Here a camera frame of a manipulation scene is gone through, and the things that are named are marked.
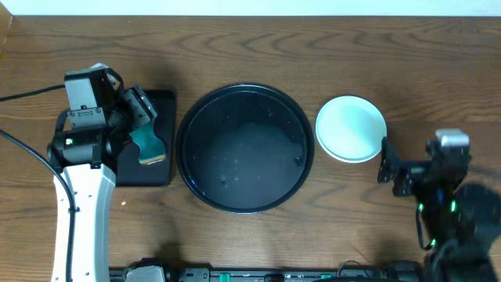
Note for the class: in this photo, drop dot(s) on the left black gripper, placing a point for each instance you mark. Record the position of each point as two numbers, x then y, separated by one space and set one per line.
140 108

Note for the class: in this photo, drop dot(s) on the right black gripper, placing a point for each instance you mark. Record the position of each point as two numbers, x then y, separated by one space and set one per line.
408 172

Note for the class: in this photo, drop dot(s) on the light green plate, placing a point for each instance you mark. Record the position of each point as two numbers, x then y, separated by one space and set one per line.
350 129

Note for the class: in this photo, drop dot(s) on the green yellow sponge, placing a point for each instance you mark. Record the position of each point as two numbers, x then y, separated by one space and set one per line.
151 148

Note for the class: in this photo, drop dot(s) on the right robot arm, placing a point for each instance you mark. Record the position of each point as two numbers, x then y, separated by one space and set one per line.
456 222

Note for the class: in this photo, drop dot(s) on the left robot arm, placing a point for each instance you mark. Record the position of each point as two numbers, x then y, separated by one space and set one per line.
85 178

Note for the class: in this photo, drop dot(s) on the rectangular black tray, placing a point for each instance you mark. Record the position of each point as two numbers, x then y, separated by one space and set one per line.
130 173

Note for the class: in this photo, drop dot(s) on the round black tray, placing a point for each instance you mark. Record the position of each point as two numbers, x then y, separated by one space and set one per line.
245 148

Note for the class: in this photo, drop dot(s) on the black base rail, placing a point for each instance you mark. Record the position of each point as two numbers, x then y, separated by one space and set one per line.
152 269

